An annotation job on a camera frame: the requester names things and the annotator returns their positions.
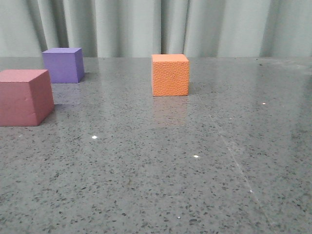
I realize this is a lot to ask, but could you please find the orange foam cube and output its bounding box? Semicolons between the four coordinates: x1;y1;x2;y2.
152;54;190;97

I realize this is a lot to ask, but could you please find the pale green curtain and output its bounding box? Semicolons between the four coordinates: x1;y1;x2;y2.
0;0;312;58

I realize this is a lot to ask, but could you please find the purple foam cube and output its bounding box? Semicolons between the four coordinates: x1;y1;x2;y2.
42;48;85;83

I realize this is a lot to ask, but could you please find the pink foam cube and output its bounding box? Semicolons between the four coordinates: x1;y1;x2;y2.
0;69;55;126

